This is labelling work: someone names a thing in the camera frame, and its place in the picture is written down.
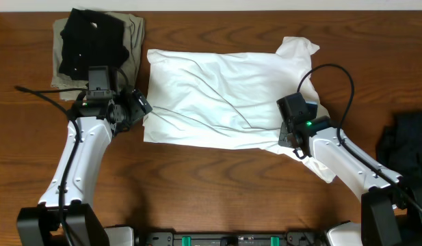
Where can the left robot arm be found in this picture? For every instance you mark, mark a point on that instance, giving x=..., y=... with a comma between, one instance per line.
x=64, y=214

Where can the folded khaki garment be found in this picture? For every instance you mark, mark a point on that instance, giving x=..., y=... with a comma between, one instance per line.
x=132, y=39

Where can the dark crumpled garment pile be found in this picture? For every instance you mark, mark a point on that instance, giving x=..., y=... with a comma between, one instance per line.
x=400, y=146

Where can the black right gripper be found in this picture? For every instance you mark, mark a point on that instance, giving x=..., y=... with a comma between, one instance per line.
x=283, y=139

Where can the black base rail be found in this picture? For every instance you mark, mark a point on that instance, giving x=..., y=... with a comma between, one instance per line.
x=231, y=239

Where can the white t-shirt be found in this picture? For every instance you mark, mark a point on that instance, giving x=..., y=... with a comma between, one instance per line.
x=225, y=101

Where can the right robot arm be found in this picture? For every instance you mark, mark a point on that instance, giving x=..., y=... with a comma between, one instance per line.
x=391, y=206

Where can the folded black polo shirt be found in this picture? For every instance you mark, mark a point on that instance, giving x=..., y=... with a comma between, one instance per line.
x=91, y=39

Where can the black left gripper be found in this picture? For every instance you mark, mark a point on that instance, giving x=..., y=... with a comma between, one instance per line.
x=139, y=103

